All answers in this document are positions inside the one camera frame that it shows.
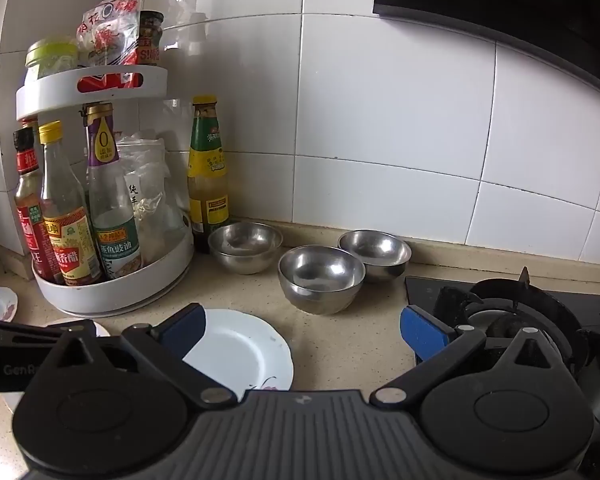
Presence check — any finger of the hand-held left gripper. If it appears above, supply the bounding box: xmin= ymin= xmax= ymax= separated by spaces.
xmin=0 ymin=316 xmax=81 ymax=346

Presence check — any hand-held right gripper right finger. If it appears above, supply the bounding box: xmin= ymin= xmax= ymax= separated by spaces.
xmin=370 ymin=305 xmax=576 ymax=407

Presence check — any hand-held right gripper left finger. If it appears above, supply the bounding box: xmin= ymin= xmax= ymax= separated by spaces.
xmin=34 ymin=304 xmax=240 ymax=408

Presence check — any white floral plate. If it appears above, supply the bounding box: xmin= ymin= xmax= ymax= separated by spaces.
xmin=180 ymin=308 xmax=295 ymax=392

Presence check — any steel bowl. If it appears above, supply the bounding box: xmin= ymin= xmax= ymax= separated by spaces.
xmin=278 ymin=245 xmax=367 ymax=316
xmin=208 ymin=221 xmax=284 ymax=276
xmin=337 ymin=229 xmax=412 ymax=283

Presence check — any black gas stove burner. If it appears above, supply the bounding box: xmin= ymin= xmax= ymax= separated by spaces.
xmin=404 ymin=275 xmax=600 ymax=461

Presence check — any white round container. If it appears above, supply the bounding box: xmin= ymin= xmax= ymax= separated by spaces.
xmin=15 ymin=62 xmax=196 ymax=318

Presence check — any yellow cap vinegar bottle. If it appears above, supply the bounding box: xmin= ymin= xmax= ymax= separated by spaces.
xmin=37 ymin=120 xmax=103 ymax=286

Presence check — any red label sauce bottle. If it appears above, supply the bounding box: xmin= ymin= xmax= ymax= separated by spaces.
xmin=12 ymin=126 xmax=63 ymax=283

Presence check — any purple label sauce bottle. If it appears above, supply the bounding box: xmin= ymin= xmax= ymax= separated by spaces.
xmin=84 ymin=102 xmax=143 ymax=281

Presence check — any black burner pan support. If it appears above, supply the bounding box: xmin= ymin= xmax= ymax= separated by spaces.
xmin=432 ymin=266 xmax=590 ymax=366

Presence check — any clear plastic bag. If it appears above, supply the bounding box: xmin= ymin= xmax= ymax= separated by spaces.
xmin=115 ymin=132 xmax=191 ymax=261

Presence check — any green yellow label bottle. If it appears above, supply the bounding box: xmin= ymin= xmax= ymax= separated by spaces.
xmin=186 ymin=96 xmax=231 ymax=253

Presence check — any green lid jar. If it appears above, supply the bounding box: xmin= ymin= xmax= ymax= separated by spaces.
xmin=24 ymin=37 xmax=81 ymax=83

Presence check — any dark jar red label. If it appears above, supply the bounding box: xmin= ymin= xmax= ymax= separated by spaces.
xmin=137 ymin=10 xmax=165 ymax=67

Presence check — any red white snack packet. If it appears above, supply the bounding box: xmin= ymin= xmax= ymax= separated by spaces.
xmin=76 ymin=0 xmax=146 ymax=93

